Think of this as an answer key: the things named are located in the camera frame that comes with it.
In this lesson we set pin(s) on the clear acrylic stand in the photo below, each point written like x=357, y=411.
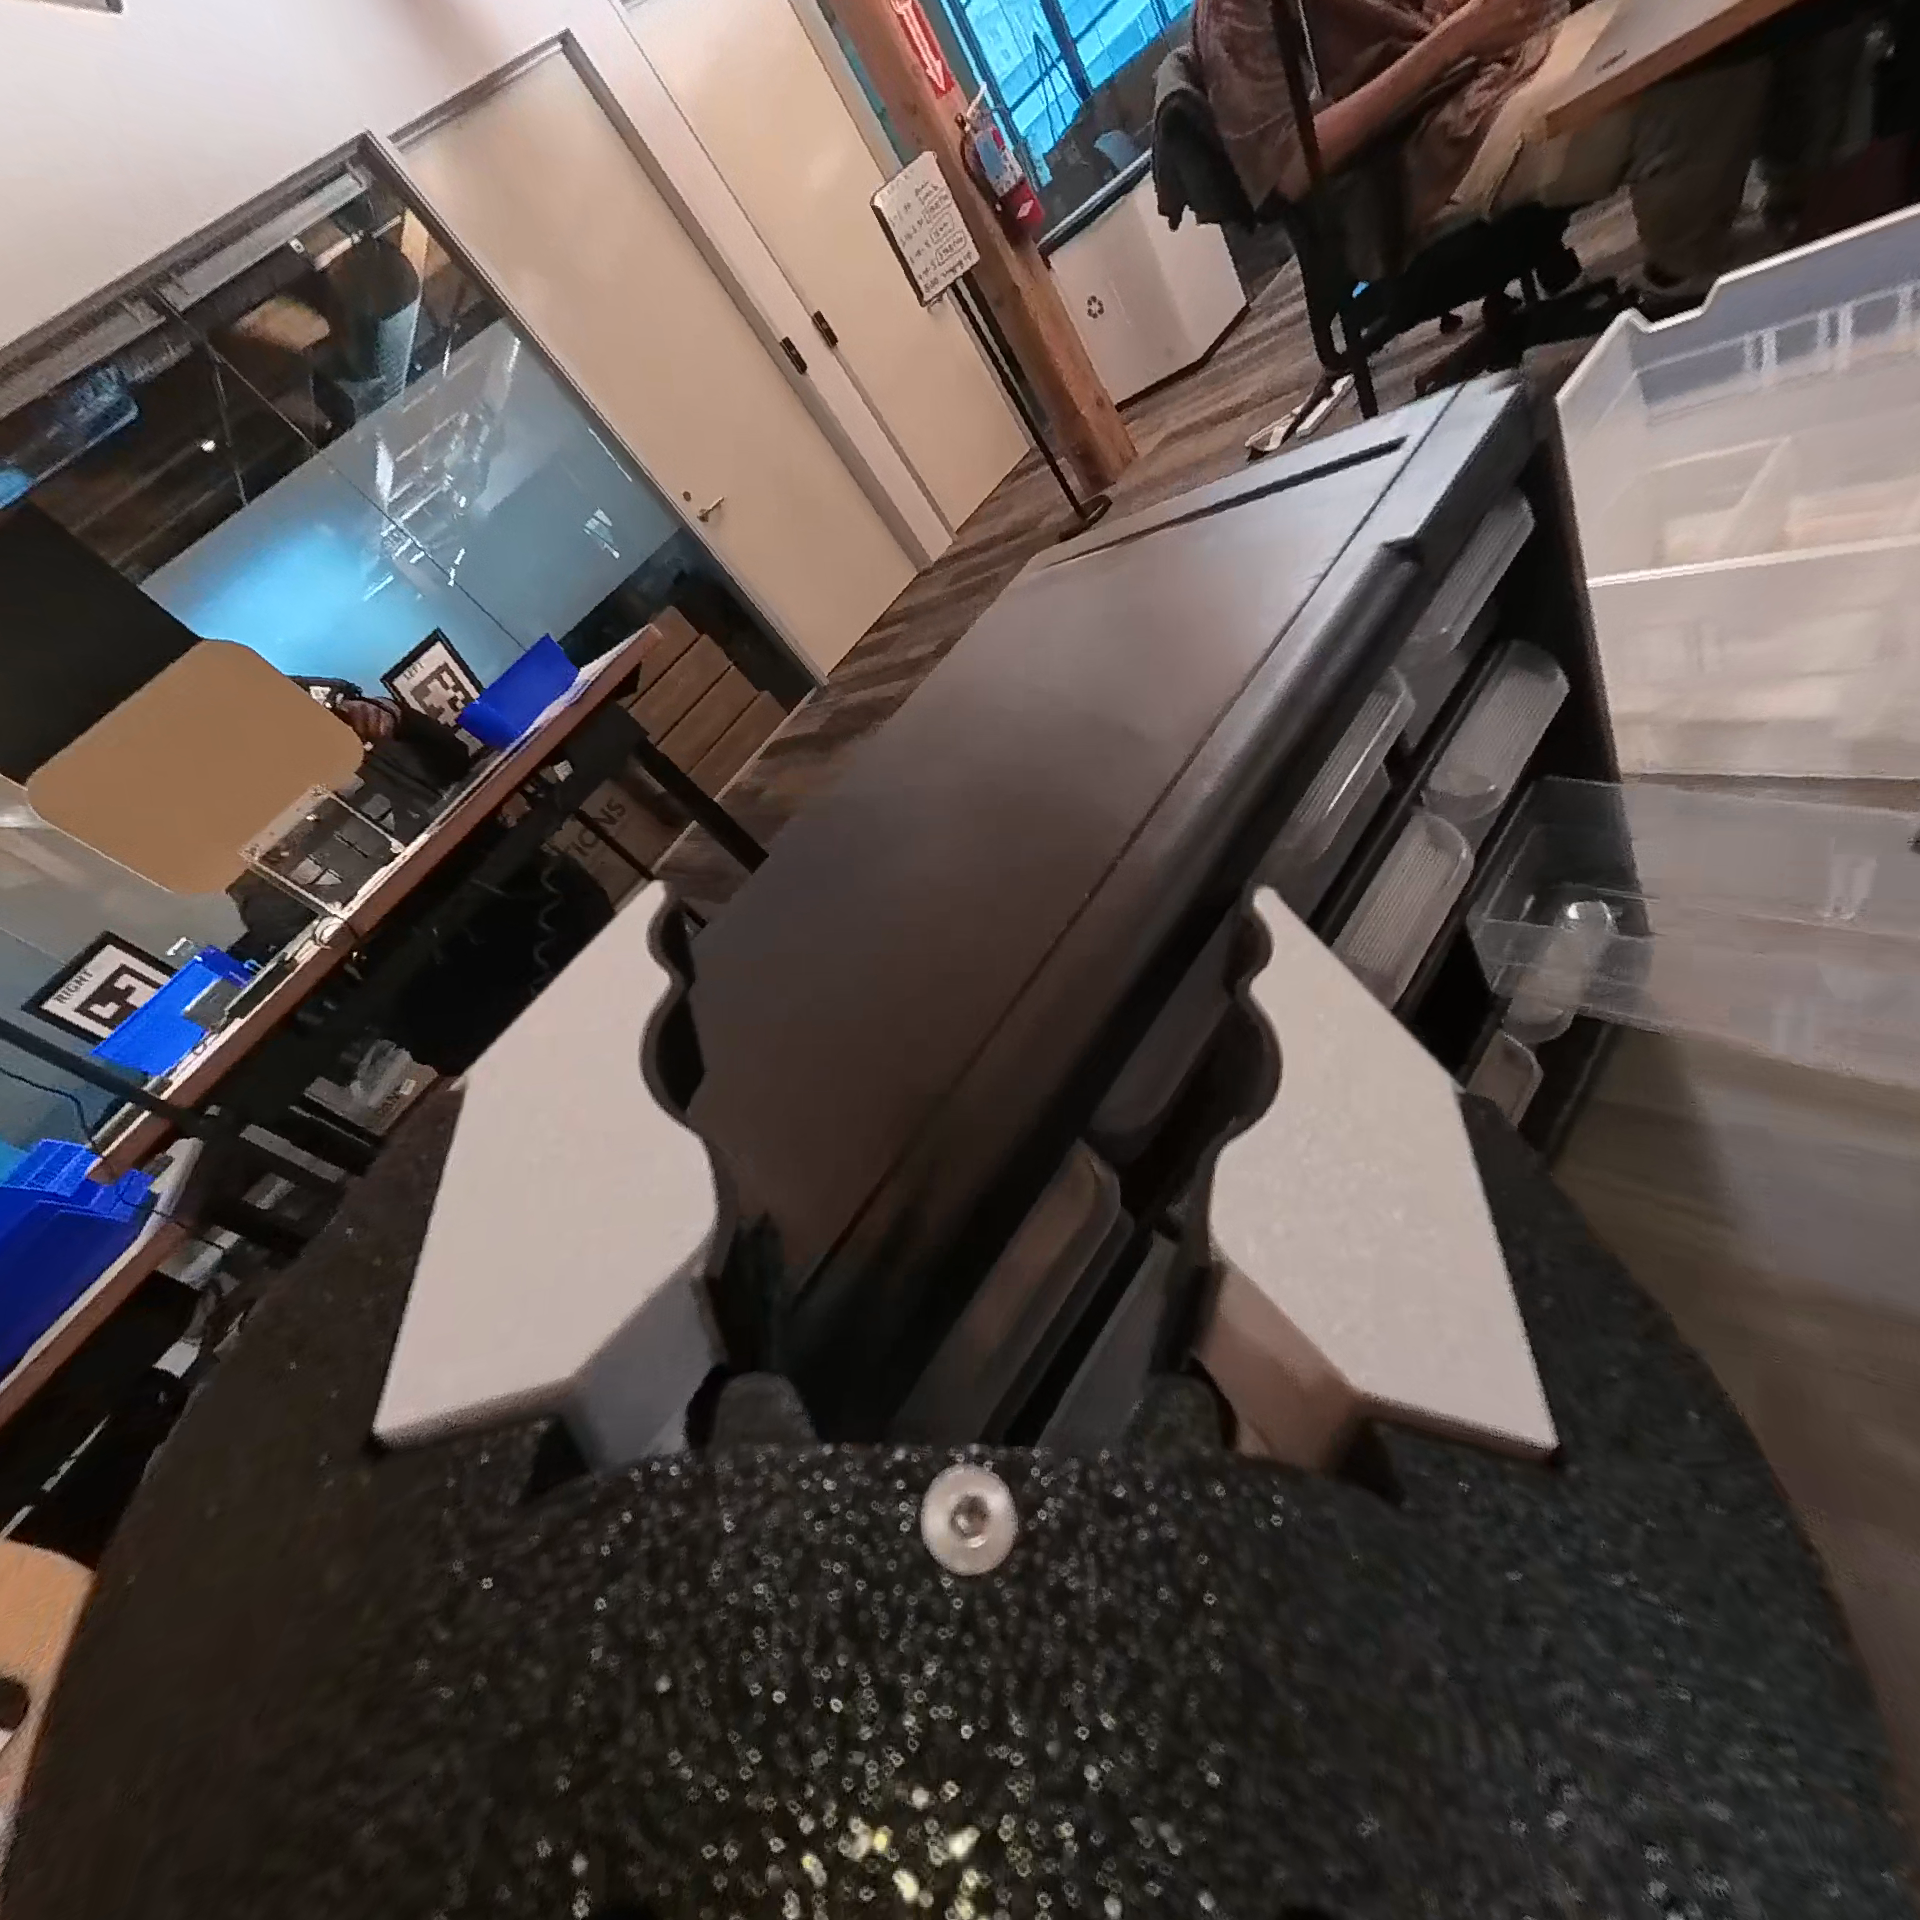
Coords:
x=322, y=840

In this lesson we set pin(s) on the small blue bin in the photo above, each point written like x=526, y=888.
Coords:
x=518, y=697
x=166, y=1003

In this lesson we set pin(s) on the red fire extinguisher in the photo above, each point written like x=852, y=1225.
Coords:
x=1001, y=171

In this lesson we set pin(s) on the black white tag sign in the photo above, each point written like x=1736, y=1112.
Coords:
x=101, y=984
x=434, y=682

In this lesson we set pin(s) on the wooden edged desk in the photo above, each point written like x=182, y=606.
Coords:
x=495, y=778

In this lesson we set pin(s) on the white door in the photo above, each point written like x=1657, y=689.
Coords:
x=674, y=376
x=809, y=194

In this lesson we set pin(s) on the whiteboard sign stand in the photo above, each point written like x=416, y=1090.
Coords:
x=922, y=224

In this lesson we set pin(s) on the beige rounded wooden board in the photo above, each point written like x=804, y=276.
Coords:
x=196, y=764

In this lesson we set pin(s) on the black monitor screen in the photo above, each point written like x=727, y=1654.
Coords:
x=76, y=644

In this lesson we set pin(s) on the white recycling bin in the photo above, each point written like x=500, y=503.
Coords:
x=1156, y=300

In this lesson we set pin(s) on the large clear plastic bin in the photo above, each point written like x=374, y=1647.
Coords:
x=1725, y=660

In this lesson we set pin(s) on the office chair with grey jacket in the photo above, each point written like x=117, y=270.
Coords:
x=1396, y=284

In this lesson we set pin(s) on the black drawer cabinet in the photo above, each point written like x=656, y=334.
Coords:
x=974, y=840

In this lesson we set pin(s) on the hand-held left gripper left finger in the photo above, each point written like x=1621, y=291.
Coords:
x=556, y=1200

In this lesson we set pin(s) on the wooden pillar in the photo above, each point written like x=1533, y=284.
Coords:
x=1004, y=224

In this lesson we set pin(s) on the grey top desk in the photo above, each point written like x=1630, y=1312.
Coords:
x=1650, y=59

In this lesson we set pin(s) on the stack of blue bins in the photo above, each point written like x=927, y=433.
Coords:
x=61, y=1244

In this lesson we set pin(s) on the single clear plastic drawer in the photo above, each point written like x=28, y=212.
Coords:
x=1725, y=900

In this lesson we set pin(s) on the stack of cardboard boxes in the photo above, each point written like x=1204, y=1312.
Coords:
x=674, y=720

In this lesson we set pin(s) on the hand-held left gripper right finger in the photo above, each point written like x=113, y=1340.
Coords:
x=1381, y=1200

